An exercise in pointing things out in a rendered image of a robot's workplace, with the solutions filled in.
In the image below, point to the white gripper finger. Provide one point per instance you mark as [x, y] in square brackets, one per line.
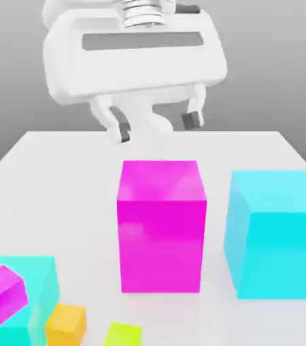
[112, 124]
[193, 119]

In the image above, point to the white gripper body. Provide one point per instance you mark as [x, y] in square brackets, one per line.
[141, 70]

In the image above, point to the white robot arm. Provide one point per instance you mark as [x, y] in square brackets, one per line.
[144, 13]

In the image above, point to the small magenta cube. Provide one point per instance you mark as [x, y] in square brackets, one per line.
[4, 294]

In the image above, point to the small orange cube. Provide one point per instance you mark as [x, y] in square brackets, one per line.
[64, 324]

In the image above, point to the small yellow-green cube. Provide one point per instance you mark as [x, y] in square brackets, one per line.
[123, 335]

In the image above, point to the large magenta box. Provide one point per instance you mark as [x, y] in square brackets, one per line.
[160, 238]

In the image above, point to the large cyan box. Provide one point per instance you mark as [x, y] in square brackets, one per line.
[279, 248]

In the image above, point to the large turquoise box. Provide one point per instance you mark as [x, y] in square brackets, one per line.
[42, 278]

